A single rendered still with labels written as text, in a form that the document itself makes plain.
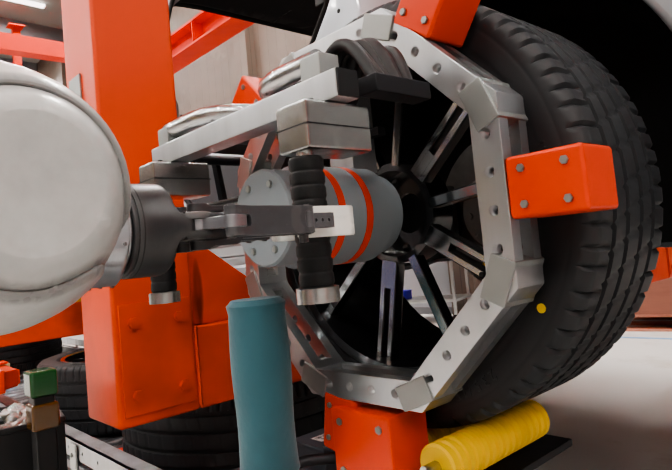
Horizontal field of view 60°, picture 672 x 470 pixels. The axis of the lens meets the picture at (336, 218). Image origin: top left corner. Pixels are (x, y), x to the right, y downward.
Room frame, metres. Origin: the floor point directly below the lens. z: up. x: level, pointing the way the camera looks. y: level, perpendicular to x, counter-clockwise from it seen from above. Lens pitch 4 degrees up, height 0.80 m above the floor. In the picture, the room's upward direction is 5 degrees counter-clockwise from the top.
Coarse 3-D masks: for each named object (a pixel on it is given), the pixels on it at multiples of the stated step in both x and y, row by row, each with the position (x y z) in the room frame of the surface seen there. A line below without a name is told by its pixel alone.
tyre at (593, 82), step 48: (480, 48) 0.75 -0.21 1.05; (528, 48) 0.71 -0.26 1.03; (576, 48) 0.83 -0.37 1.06; (528, 96) 0.71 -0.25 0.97; (576, 96) 0.69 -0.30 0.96; (624, 96) 0.81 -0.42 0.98; (528, 144) 0.71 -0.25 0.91; (624, 144) 0.75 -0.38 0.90; (624, 192) 0.72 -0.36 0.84; (576, 240) 0.68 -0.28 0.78; (624, 240) 0.74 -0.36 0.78; (576, 288) 0.69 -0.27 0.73; (624, 288) 0.76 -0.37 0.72; (528, 336) 0.74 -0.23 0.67; (576, 336) 0.72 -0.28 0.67; (480, 384) 0.80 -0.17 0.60; (528, 384) 0.75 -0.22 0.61
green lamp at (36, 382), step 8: (40, 368) 0.92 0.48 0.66; (48, 368) 0.92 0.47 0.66; (24, 376) 0.91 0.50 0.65; (32, 376) 0.89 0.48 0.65; (40, 376) 0.90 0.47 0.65; (48, 376) 0.90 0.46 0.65; (56, 376) 0.91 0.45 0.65; (24, 384) 0.91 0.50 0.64; (32, 384) 0.89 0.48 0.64; (40, 384) 0.90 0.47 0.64; (48, 384) 0.90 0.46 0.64; (56, 384) 0.91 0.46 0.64; (32, 392) 0.89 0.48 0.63; (40, 392) 0.90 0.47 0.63; (48, 392) 0.90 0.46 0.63; (56, 392) 0.91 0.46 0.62
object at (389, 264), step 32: (448, 128) 0.84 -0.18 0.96; (384, 160) 0.95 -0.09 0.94; (416, 160) 0.88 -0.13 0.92; (416, 192) 0.93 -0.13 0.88; (448, 192) 0.84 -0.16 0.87; (448, 224) 0.89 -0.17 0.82; (384, 256) 0.94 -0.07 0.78; (416, 256) 0.89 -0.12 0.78; (448, 256) 0.84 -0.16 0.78; (480, 256) 0.80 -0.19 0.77; (352, 288) 1.01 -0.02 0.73; (384, 288) 0.94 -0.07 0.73; (320, 320) 1.04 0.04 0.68; (352, 320) 1.06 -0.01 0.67; (384, 320) 0.95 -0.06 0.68; (416, 320) 1.14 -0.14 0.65; (448, 320) 0.86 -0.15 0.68; (352, 352) 0.98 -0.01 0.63; (384, 352) 0.96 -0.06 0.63; (416, 352) 0.99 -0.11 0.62
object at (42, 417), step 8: (32, 408) 0.89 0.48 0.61; (40, 408) 0.89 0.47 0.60; (48, 408) 0.90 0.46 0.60; (56, 408) 0.91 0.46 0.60; (32, 416) 0.89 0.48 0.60; (40, 416) 0.89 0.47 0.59; (48, 416) 0.90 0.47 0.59; (56, 416) 0.91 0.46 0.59; (32, 424) 0.89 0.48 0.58; (40, 424) 0.89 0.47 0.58; (48, 424) 0.90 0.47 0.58; (56, 424) 0.91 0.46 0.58
